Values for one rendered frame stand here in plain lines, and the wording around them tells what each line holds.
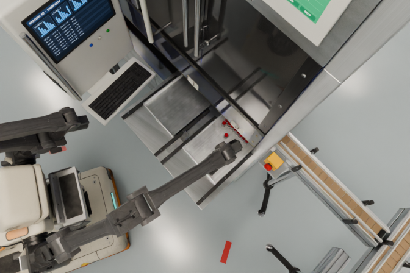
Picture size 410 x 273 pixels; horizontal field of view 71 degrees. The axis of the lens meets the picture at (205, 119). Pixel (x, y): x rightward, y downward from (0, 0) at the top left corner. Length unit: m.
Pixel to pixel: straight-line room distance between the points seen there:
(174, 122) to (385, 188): 1.98
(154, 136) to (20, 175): 0.68
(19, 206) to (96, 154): 1.47
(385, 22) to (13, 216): 1.17
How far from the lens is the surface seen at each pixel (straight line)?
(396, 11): 0.61
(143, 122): 1.64
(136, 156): 2.51
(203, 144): 1.58
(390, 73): 3.40
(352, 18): 0.66
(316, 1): 0.67
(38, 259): 1.31
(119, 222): 0.94
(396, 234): 1.80
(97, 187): 2.25
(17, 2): 1.31
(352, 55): 0.71
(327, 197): 1.64
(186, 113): 1.64
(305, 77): 0.85
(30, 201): 1.21
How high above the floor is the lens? 2.41
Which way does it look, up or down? 70 degrees down
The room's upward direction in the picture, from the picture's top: 8 degrees clockwise
